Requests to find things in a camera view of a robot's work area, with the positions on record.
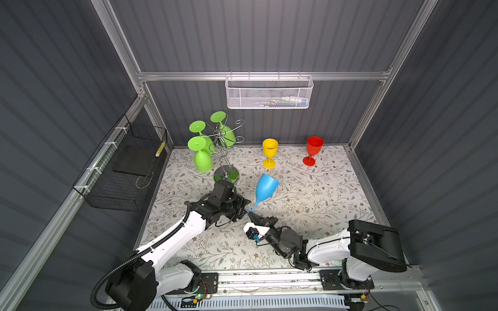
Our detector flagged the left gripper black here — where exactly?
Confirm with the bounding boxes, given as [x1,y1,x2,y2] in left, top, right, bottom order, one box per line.
[220,191,252,222]

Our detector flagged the white wire mesh basket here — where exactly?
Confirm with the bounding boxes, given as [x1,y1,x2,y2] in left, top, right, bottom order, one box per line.
[224,73,314,110]

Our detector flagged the items in white basket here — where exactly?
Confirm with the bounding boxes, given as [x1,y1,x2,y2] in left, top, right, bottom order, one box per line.
[255,97,309,109]

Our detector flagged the green wine glass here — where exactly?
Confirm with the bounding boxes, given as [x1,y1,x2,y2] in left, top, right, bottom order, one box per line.
[189,121,215,155]
[210,111,236,147]
[188,136,213,173]

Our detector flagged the blue wine glass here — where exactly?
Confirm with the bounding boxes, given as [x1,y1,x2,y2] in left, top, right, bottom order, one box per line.
[245,174,280,212]

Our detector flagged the yellow item in black basket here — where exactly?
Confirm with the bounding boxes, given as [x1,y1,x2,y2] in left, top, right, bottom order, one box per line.
[155,141,166,158]

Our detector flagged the black corrugated cable hose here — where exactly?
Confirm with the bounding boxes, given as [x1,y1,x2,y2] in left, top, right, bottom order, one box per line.
[90,201,193,311]

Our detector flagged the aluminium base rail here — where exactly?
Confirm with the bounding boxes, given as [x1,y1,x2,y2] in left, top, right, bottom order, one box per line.
[112,267,425,300]

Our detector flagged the black wire basket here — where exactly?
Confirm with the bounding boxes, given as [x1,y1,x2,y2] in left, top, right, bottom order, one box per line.
[73,116,167,212]

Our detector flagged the red wine glass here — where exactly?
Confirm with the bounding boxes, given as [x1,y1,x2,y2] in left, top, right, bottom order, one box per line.
[303,136,324,167]

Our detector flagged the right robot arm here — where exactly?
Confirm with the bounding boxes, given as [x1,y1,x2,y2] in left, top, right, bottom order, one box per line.
[243,212,409,290]

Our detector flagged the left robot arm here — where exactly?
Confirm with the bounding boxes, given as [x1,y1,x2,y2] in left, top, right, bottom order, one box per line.
[90,180,251,310]

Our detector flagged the chrome wine glass rack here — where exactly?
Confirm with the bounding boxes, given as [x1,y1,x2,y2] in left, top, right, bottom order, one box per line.
[209,119,245,184]

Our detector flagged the yellow wine glass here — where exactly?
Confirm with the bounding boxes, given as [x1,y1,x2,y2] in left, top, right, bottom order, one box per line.
[263,138,279,169]

